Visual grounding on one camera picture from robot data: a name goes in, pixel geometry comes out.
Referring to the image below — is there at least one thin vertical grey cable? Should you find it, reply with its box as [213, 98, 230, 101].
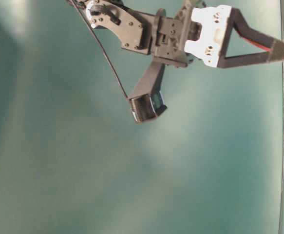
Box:
[279, 0, 284, 234]

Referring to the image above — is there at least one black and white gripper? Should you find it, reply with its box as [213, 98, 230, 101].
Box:
[151, 4, 284, 68]

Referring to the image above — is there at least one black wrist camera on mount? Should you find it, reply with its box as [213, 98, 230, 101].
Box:
[128, 61, 167, 123]

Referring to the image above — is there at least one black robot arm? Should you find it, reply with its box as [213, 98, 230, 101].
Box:
[76, 0, 284, 68]

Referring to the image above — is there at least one thin black camera cable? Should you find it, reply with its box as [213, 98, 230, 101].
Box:
[68, 0, 130, 99]

